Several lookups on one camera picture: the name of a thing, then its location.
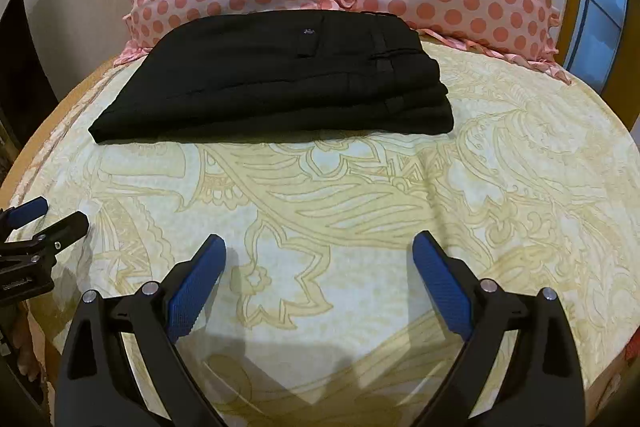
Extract yellow patterned bed sheet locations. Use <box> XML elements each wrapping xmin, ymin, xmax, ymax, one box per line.
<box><xmin>0</xmin><ymin>38</ymin><xmax>640</xmax><ymax>427</ymax></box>

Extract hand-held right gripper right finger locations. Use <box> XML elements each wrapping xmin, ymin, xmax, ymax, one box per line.
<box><xmin>412</xmin><ymin>230</ymin><xmax>587</xmax><ymax>427</ymax></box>

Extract dark wooden furniture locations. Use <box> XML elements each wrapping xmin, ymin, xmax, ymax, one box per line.
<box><xmin>0</xmin><ymin>0</ymin><xmax>59</xmax><ymax>148</ymax></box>

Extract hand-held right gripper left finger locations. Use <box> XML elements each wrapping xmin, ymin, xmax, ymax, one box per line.
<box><xmin>53</xmin><ymin>234</ymin><xmax>228</xmax><ymax>427</ymax></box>

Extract person's left hand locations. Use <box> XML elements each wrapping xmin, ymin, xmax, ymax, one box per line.
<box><xmin>15</xmin><ymin>314</ymin><xmax>44</xmax><ymax>384</ymax></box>

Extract wooden framed window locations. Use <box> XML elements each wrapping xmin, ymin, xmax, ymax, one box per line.
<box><xmin>555</xmin><ymin>0</ymin><xmax>637</xmax><ymax>128</ymax></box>

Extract black pants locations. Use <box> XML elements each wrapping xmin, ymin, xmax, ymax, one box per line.
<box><xmin>88</xmin><ymin>10</ymin><xmax>455</xmax><ymax>144</ymax></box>

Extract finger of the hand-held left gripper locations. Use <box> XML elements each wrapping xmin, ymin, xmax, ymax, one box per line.
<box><xmin>0</xmin><ymin>198</ymin><xmax>50</xmax><ymax>234</ymax></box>
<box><xmin>4</xmin><ymin>211</ymin><xmax>90</xmax><ymax>266</ymax></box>

